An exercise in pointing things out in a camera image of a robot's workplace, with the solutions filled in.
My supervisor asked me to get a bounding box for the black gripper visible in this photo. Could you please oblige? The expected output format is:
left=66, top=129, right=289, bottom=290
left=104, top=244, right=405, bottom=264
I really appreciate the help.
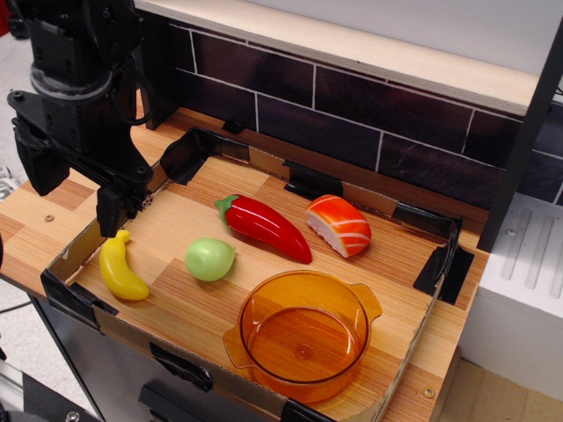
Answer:
left=7, top=91, right=153, bottom=237

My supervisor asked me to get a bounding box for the salmon sushi toy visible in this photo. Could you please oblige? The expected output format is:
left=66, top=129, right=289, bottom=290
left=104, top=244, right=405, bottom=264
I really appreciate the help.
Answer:
left=304, top=194, right=372, bottom=258

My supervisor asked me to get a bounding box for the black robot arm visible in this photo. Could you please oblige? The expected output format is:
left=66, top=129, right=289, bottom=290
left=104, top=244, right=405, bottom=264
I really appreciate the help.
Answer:
left=8, top=1, right=153, bottom=237

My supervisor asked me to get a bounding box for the orange transparent plastic pot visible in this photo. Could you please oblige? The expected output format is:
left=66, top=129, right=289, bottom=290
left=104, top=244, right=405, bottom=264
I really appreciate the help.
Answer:
left=223, top=270, right=382, bottom=404

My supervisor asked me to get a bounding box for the cardboard fence with black tape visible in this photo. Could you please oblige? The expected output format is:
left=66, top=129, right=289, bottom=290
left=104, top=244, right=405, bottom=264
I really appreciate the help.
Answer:
left=41, top=128, right=467, bottom=421

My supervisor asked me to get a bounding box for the yellow banana toy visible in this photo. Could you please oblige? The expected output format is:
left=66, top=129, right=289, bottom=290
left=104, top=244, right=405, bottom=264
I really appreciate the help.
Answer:
left=99, top=229, right=150, bottom=301

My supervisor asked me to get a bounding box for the green pear toy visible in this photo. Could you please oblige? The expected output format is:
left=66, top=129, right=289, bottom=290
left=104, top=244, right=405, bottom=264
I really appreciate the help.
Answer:
left=185, top=237, right=236, bottom=281

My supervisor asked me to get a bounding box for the red chili pepper toy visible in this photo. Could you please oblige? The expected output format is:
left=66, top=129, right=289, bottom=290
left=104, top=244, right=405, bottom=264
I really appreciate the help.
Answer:
left=214, top=194, right=312, bottom=265

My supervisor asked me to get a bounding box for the dark brick backsplash panel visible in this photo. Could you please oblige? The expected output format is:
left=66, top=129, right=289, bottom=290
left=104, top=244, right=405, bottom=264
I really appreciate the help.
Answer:
left=140, top=8, right=563, bottom=211

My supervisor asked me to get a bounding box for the light wooden shelf top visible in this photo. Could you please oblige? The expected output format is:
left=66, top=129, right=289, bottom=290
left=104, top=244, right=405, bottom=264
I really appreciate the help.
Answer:
left=135, top=1, right=539, bottom=116

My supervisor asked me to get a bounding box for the white ribbed sink unit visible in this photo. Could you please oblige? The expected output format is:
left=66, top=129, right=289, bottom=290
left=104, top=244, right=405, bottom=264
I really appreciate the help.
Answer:
left=459, top=194, right=562, bottom=400

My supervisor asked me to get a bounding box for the black vertical post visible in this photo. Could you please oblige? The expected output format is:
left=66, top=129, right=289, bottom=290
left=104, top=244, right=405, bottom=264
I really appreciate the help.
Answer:
left=478, top=21, right=562, bottom=252

